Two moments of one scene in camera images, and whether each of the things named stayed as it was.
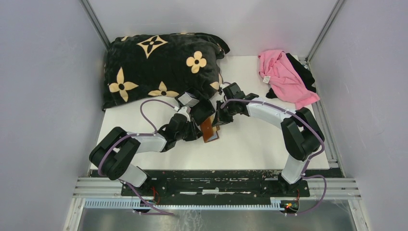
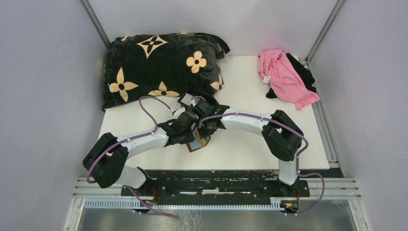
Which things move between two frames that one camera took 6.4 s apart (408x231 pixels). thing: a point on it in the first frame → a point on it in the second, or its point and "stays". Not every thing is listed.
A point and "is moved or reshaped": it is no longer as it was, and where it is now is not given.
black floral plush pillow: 143,67 stays
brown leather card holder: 210,132 is moved or reshaped
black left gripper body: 189,133 stays
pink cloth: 284,82 stays
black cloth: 305,74 stays
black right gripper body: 224,115 → 206,131
